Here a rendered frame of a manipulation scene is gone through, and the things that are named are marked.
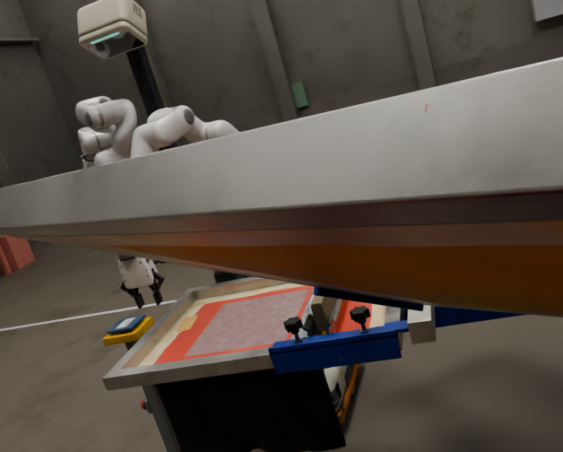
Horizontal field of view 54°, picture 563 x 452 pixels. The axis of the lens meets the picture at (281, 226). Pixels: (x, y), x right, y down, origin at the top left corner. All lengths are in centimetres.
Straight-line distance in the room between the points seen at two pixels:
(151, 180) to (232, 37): 1193
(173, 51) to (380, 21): 447
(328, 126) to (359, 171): 3
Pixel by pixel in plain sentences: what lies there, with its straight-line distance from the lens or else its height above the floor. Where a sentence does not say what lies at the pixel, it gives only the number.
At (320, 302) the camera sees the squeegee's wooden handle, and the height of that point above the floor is 106.
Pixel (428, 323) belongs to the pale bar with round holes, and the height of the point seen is 103.
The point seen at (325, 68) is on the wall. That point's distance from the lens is 1167.
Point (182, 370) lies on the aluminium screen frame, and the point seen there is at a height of 98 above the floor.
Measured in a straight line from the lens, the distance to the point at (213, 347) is 157.
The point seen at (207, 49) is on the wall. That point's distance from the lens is 1244.
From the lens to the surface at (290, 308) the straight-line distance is 165.
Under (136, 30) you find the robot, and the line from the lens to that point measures 208.
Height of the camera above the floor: 157
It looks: 13 degrees down
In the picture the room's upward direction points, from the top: 17 degrees counter-clockwise
